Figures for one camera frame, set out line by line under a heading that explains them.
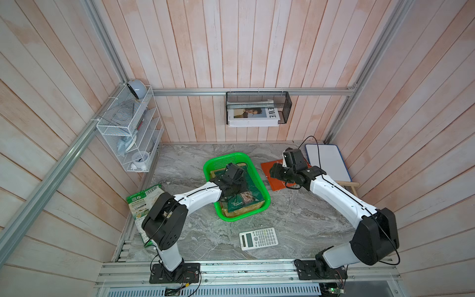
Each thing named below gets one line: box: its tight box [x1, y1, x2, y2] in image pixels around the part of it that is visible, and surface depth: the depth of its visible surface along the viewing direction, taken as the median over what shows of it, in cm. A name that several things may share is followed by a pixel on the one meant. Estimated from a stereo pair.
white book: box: [226, 99, 281, 128], surface depth 95 cm
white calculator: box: [238, 227, 279, 251], surface depth 83 cm
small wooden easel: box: [335, 180, 360, 197], surface depth 100 cm
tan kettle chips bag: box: [219, 200, 266, 218], surface depth 90 cm
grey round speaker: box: [126, 79, 148, 100], surface depth 84 cm
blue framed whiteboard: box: [304, 144, 352, 182], surface depth 114 cm
